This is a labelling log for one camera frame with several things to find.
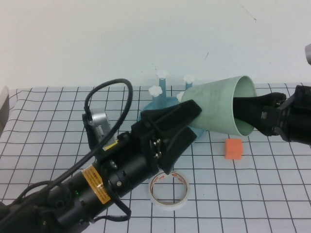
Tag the blue cup stand white caps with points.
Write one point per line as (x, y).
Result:
(160, 102)

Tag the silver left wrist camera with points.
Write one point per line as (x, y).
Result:
(99, 121)

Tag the grey white table edge fixture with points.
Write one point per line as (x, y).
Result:
(4, 106)

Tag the orange foam cube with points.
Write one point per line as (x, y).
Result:
(233, 149)

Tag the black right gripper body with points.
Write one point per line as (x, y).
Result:
(296, 116)

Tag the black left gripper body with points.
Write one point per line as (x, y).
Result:
(136, 145)

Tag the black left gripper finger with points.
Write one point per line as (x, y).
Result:
(172, 116)
(175, 148)

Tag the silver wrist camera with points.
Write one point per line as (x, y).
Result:
(99, 121)
(308, 54)

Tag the light green plastic cup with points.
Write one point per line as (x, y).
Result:
(213, 102)

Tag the white black-grid tablecloth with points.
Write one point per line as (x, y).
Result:
(48, 121)

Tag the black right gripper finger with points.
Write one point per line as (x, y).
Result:
(263, 132)
(252, 111)

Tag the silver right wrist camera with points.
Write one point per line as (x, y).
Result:
(308, 54)

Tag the white tape roll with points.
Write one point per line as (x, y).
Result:
(167, 206)

